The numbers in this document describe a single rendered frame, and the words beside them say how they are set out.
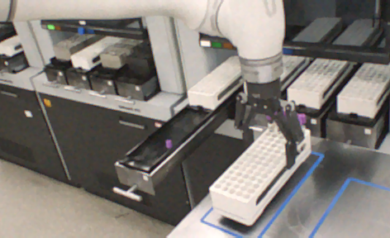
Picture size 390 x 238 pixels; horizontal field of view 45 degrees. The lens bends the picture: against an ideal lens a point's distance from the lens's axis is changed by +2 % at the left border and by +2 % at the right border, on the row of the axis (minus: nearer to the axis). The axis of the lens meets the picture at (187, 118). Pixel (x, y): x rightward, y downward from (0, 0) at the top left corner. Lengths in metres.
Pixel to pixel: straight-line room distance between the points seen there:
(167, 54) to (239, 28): 0.83
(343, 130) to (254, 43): 0.56
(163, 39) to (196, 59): 0.15
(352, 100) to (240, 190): 0.51
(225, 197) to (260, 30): 0.35
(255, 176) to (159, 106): 0.79
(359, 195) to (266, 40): 0.42
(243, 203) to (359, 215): 0.25
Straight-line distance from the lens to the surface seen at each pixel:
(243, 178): 1.03
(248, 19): 0.91
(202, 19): 1.01
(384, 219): 1.06
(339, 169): 1.18
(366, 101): 1.37
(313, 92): 1.42
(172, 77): 1.77
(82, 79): 2.02
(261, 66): 0.95
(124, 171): 1.33
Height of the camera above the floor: 1.54
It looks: 30 degrees down
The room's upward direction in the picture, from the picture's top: 11 degrees counter-clockwise
